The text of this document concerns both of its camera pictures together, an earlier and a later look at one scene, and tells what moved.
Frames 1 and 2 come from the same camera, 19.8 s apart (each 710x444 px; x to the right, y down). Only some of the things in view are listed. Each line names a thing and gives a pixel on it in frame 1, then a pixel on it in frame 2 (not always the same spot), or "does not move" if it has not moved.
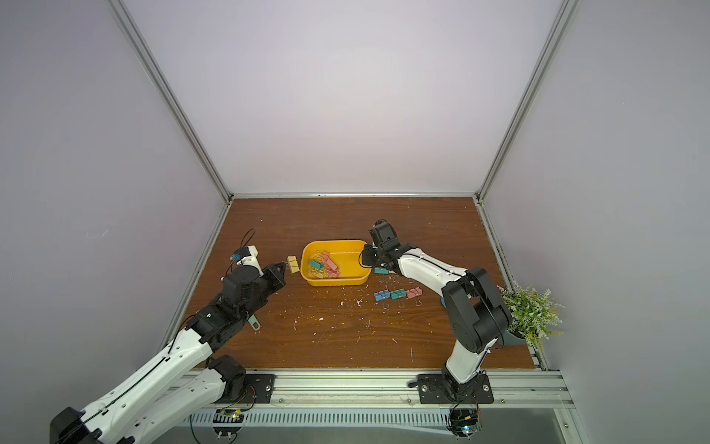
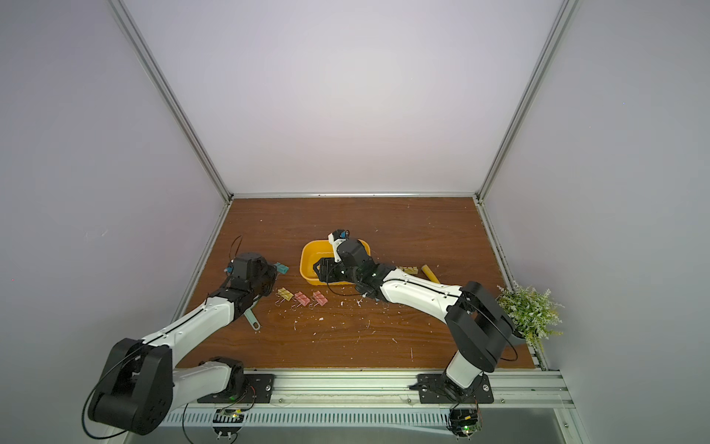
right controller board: [463, 422] does not move
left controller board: [227, 422] does not move
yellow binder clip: [294, 265] -> [285, 293]
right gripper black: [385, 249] -> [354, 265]
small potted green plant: [534, 314] does not move
